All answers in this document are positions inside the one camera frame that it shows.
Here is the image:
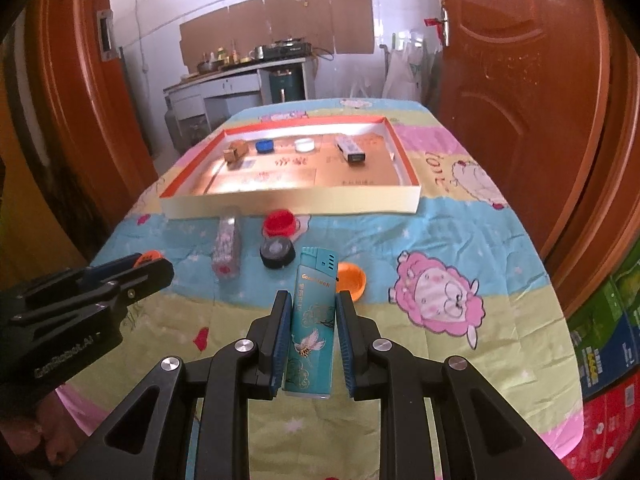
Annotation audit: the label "grey kitchen counter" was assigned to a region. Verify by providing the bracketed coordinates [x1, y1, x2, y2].
[164, 56, 316, 154]

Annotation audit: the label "cartoon sheep patterned tablecloth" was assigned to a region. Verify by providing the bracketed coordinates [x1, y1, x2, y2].
[58, 100, 584, 479]

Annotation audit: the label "person's left hand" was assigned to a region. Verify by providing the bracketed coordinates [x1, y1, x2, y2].
[1, 388, 90, 470]

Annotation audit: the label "white Hello Kitty case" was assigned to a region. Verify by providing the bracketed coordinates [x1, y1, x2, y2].
[335, 136, 366, 164]

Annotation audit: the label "teal lighter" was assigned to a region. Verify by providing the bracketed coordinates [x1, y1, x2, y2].
[283, 247, 338, 399]

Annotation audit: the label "blue bottle cap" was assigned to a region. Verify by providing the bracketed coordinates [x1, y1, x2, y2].
[255, 139, 274, 154]

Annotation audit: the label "brown wooden door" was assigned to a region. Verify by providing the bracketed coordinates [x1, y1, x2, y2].
[437, 0, 639, 314]

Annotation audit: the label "white hanging sack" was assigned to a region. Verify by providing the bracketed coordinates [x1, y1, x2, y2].
[382, 40, 423, 102]

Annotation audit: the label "gold rectangular box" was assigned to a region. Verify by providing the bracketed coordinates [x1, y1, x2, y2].
[224, 140, 248, 164]

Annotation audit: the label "cardboard wall sheets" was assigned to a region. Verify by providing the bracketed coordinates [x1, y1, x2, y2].
[179, 0, 375, 73]

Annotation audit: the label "black tape roll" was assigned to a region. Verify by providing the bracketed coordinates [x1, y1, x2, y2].
[259, 236, 296, 270]

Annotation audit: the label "orange rimmed cardboard tray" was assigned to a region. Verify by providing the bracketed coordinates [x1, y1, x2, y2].
[160, 115, 421, 219]

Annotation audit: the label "white bottle cap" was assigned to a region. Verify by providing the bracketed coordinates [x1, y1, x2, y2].
[294, 138, 316, 154]

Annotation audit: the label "red cardboard box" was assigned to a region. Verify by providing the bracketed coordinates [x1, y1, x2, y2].
[562, 370, 639, 479]

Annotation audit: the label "red bottle cap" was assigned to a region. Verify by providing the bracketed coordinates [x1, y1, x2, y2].
[262, 209, 298, 237]

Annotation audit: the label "black gas stove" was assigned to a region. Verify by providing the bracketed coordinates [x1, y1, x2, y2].
[262, 38, 312, 61]

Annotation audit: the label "green cardboard box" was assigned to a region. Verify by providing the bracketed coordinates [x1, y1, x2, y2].
[567, 245, 639, 399]

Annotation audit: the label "teal air fryer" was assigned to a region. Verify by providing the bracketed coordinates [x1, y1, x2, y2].
[269, 67, 305, 103]

